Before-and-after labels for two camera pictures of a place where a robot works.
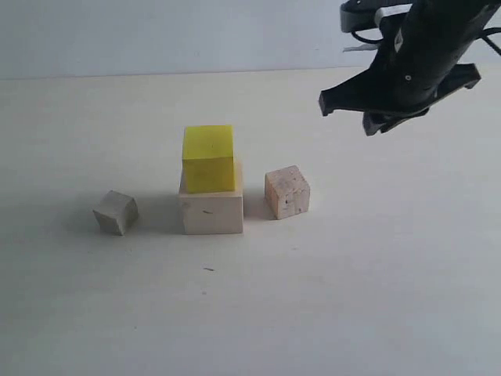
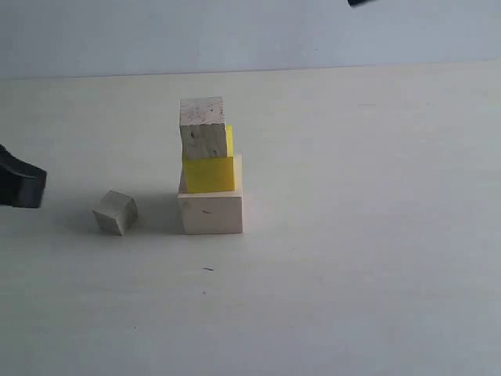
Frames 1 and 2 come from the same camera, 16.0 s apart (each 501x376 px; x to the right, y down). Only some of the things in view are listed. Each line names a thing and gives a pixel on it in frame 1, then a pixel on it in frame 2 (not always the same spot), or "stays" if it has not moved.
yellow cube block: [208, 158] stays
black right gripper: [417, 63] -> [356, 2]
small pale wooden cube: [116, 212] stays
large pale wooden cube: [214, 212] stays
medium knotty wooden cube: [286, 192] -> [203, 128]
